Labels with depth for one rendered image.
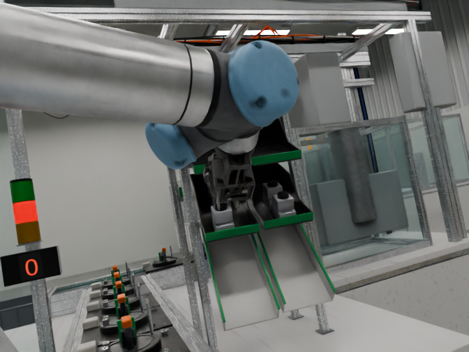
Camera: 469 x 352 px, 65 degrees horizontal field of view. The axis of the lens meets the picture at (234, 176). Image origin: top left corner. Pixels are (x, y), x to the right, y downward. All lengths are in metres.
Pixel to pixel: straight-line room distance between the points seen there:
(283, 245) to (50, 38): 0.87
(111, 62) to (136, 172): 11.23
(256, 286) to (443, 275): 1.30
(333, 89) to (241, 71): 1.69
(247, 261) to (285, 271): 0.10
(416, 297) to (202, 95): 1.75
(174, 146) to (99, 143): 11.20
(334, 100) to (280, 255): 1.14
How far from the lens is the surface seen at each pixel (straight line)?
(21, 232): 1.03
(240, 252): 1.01
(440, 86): 2.32
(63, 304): 2.13
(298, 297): 0.97
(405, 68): 2.21
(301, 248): 1.06
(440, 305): 2.09
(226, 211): 0.87
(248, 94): 0.33
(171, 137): 0.44
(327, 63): 2.04
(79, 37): 0.31
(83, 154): 11.58
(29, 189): 1.03
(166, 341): 0.98
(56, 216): 11.47
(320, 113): 1.92
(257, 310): 0.92
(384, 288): 1.85
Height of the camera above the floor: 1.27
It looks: 4 degrees up
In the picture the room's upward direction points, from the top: 10 degrees counter-clockwise
